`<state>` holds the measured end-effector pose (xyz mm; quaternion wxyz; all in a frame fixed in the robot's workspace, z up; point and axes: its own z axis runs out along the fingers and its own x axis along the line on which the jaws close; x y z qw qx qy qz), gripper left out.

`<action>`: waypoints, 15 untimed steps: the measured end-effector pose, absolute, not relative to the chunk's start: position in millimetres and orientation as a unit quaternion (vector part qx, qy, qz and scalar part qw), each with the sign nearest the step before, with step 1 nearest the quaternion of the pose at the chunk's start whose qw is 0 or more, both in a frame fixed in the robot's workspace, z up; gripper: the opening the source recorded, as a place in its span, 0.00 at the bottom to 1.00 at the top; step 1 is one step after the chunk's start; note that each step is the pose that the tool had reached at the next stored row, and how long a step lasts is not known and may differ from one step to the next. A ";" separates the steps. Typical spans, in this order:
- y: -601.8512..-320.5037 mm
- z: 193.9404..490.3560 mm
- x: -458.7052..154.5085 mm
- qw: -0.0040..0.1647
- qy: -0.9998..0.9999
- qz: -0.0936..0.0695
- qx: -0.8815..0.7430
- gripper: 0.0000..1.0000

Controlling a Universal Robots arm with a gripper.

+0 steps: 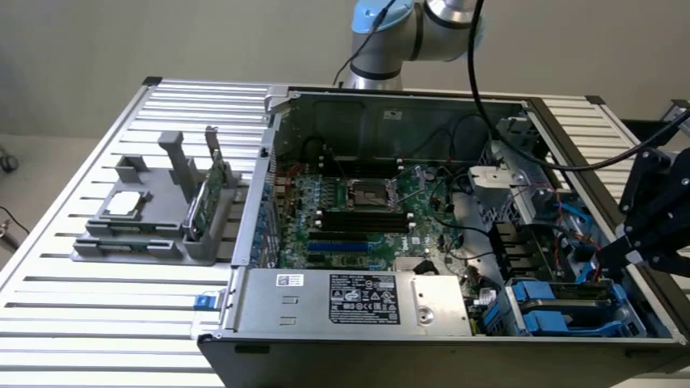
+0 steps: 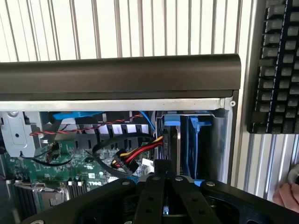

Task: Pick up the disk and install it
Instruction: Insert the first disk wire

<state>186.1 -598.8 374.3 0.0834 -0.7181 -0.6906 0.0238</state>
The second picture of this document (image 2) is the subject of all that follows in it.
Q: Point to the green motherboard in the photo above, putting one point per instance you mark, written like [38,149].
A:
[81,168]

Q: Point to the blue disk carrier bracket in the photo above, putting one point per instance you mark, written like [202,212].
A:
[194,144]
[172,121]

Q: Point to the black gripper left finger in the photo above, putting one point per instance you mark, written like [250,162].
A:
[149,200]

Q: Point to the black slotted plastic duct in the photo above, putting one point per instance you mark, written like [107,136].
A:
[121,133]

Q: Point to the silver disk bay cage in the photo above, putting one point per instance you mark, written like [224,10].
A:
[215,144]

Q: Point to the blue plastic fan shroud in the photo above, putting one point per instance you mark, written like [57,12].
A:
[77,116]

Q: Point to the CPU socket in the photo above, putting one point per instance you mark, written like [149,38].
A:
[50,194]

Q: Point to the black keyboard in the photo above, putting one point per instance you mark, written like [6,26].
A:
[275,70]

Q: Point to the person's hand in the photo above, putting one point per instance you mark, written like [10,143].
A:
[287,196]

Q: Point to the black hard disk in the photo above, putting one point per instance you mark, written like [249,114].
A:
[173,149]

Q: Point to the black PC case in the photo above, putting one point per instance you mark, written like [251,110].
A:
[116,74]

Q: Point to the silver metal bracket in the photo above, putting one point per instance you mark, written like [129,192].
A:
[17,135]

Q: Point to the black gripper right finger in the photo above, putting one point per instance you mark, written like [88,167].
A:
[187,200]

